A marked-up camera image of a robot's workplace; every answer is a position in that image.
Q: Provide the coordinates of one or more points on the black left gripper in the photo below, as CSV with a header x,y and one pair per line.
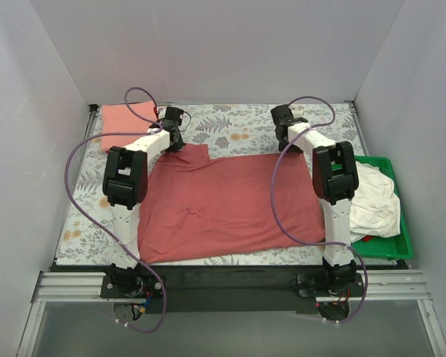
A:
x,y
176,140

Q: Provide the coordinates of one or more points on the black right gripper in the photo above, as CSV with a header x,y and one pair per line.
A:
x,y
282,140

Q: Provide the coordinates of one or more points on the dusty rose t shirt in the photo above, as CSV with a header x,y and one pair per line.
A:
x,y
198,207

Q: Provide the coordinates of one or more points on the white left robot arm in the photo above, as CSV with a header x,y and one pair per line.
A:
x,y
126,184

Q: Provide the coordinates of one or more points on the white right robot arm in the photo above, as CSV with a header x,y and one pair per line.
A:
x,y
334,180

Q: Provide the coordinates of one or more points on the floral patterned table mat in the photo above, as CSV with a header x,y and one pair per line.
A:
x,y
227,130

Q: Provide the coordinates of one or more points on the folded salmon pink t shirt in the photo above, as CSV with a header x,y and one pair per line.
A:
x,y
118,118

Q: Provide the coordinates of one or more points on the white t shirt red print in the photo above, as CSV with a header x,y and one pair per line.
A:
x,y
376,208

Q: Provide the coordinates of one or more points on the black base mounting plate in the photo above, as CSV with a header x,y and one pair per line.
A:
x,y
229,288

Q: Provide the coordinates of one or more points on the green plastic tray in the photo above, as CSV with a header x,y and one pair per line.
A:
x,y
395,248

